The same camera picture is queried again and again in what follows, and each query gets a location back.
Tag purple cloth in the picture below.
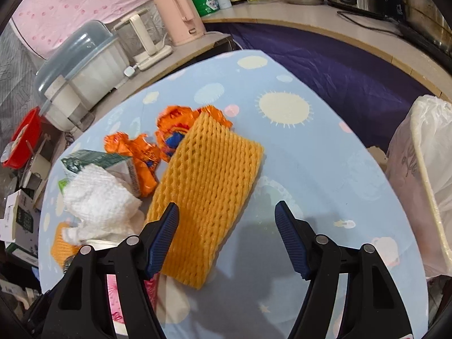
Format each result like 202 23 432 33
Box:
208 23 435 156

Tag light blue printed tablecloth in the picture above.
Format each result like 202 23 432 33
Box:
38 50 428 339

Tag pink dotted curtain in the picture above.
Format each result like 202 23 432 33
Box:
12 0 188 59

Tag pink electric kettle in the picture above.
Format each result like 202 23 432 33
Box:
153 0 205 46

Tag white container grey lid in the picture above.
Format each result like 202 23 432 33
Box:
34 20 129 131

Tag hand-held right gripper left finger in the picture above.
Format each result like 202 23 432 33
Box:
42 202 181 339

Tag white cardboard box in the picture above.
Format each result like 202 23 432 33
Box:
0 189 41 244

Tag small orange foam net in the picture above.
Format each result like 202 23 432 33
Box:
50 222 80 269

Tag white paper towel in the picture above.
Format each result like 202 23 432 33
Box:
62 164 144 246

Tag pink printed packet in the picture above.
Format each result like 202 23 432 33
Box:
106 273 158 336

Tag black power cable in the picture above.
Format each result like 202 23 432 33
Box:
337 10 403 38

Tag waste bin with white bag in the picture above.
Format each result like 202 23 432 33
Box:
385 94 452 283

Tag dark green white carton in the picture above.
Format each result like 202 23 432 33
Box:
61 149 142 198

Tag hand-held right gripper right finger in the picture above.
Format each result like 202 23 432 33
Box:
275 200 414 339

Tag large orange foam net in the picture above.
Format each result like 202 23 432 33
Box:
145 113 265 289

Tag large steel steamer pot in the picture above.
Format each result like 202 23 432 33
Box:
406 0 449 48

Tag crumpled orange snack wrapper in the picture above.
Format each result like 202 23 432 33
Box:
155 105 234 163
104 132 158 198

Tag red plastic basin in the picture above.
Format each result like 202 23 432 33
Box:
2 108 42 169

